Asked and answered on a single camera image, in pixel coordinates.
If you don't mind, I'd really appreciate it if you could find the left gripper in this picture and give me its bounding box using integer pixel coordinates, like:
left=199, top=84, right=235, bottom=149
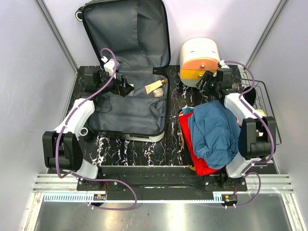
left=97, top=70, right=134, bottom=97

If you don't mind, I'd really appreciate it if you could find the teal cream cartoon towel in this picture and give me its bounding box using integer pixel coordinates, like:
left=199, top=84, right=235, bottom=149
left=181, top=107, right=194, bottom=115

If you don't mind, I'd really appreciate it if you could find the blue cloth garment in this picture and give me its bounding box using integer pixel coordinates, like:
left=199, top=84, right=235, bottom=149
left=188, top=100, right=241, bottom=169

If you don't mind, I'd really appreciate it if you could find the white black space suitcase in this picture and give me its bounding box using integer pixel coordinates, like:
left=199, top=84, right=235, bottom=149
left=75, top=0, right=171, bottom=142

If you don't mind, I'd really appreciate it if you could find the red cloth garment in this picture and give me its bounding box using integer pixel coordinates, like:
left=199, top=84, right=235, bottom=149
left=178, top=112, right=241, bottom=177

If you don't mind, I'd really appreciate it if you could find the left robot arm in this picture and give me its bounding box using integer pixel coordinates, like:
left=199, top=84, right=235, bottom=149
left=42, top=71, right=116, bottom=191

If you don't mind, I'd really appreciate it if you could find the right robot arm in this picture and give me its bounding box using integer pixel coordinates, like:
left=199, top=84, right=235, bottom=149
left=196, top=65, right=276, bottom=191

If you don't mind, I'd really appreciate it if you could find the speckled brown plate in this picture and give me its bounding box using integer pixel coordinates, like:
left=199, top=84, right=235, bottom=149
left=232, top=82, right=240, bottom=90

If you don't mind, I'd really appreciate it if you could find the beige cosmetic bottle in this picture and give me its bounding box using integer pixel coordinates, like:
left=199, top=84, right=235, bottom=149
left=145, top=78, right=167, bottom=94

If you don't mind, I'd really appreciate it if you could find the white orange drawer cabinet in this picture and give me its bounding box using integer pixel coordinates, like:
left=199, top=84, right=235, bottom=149
left=179, top=38, right=220, bottom=88

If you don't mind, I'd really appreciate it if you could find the round cosmetic jar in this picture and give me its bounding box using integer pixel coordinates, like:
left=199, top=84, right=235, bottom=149
left=153, top=88, right=164, bottom=98

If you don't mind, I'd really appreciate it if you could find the yellow green mug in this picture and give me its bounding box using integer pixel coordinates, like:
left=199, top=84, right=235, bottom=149
left=256, top=109, right=267, bottom=116

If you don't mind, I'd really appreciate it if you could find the black marble mat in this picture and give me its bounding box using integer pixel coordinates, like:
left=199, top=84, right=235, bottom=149
left=79, top=65, right=215, bottom=166

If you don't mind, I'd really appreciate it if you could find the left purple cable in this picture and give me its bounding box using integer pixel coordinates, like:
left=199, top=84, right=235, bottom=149
left=55, top=48, right=138, bottom=211

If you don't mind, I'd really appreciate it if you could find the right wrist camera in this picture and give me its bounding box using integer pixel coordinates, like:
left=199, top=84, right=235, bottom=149
left=218, top=60, right=229, bottom=68

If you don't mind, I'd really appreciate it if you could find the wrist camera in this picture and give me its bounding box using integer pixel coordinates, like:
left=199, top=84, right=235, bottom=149
left=101, top=56, right=118, bottom=76
left=218, top=60, right=229, bottom=68

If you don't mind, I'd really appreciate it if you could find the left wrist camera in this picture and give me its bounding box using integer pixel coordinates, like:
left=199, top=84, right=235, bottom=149
left=101, top=56, right=118, bottom=76

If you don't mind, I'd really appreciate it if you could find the black wire dish rack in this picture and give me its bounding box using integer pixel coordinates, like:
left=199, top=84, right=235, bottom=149
left=231, top=77, right=282, bottom=145

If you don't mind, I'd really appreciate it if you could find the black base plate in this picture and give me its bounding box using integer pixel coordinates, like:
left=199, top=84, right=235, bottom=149
left=48, top=165, right=248, bottom=202

